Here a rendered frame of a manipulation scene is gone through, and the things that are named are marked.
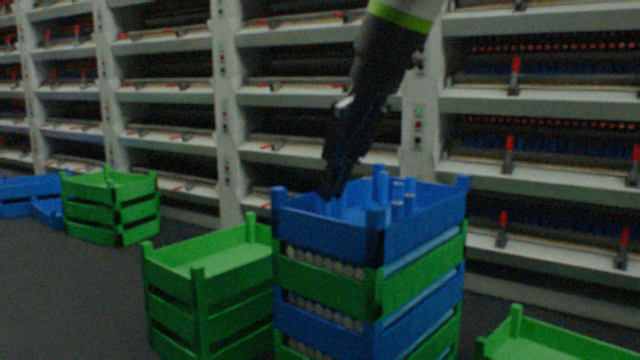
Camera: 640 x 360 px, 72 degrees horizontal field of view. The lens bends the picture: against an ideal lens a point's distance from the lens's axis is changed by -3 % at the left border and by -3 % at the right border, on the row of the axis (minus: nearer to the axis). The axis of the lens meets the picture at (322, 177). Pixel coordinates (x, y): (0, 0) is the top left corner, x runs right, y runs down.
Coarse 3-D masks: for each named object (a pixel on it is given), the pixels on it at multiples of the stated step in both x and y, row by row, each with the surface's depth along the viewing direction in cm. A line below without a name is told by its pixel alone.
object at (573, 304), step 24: (480, 264) 128; (480, 288) 121; (504, 288) 118; (528, 288) 114; (552, 288) 113; (576, 288) 112; (600, 288) 112; (576, 312) 109; (600, 312) 106; (624, 312) 103
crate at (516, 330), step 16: (512, 320) 98; (528, 320) 97; (480, 336) 86; (496, 336) 93; (512, 336) 99; (528, 336) 98; (544, 336) 95; (560, 336) 93; (576, 336) 91; (480, 352) 85; (496, 352) 94; (512, 352) 94; (528, 352) 93; (544, 352) 93; (560, 352) 93; (576, 352) 91; (592, 352) 89; (608, 352) 87; (624, 352) 85
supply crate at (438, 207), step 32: (352, 192) 86; (416, 192) 87; (448, 192) 82; (288, 224) 68; (320, 224) 64; (352, 224) 60; (384, 224) 59; (416, 224) 66; (448, 224) 75; (352, 256) 61; (384, 256) 60
